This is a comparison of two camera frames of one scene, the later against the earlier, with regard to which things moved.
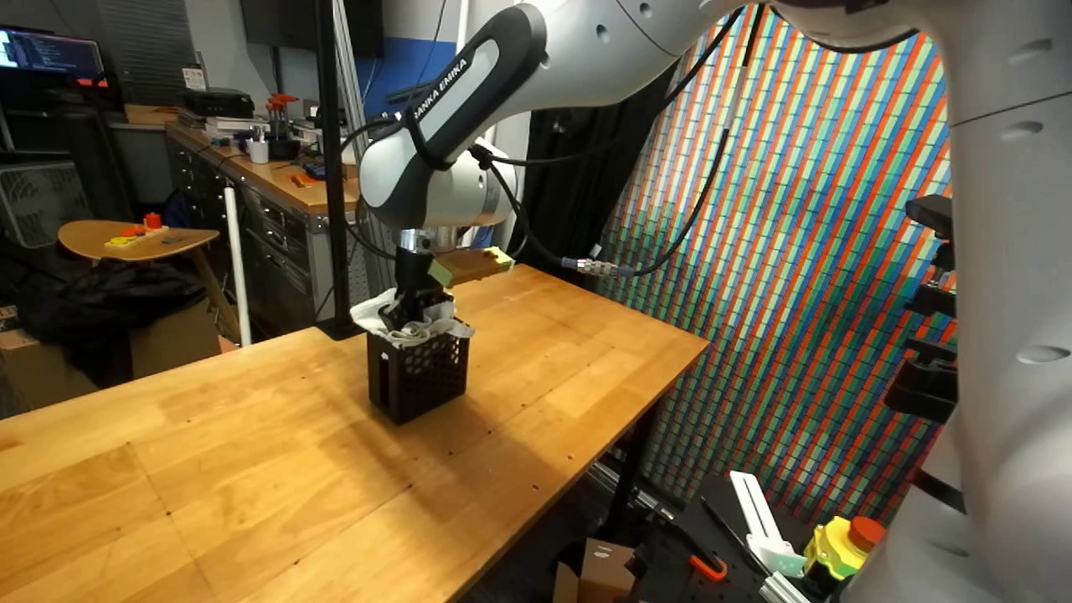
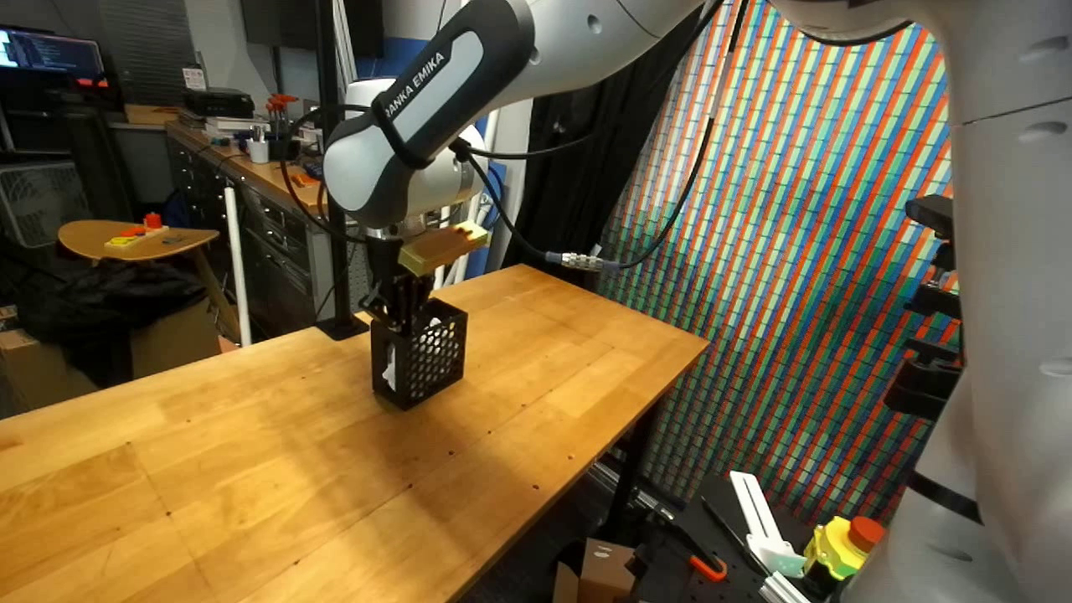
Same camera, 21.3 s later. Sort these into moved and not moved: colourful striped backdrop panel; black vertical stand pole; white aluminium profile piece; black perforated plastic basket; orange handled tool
Moved: black perforated plastic basket
Not moved: white aluminium profile piece; colourful striped backdrop panel; orange handled tool; black vertical stand pole
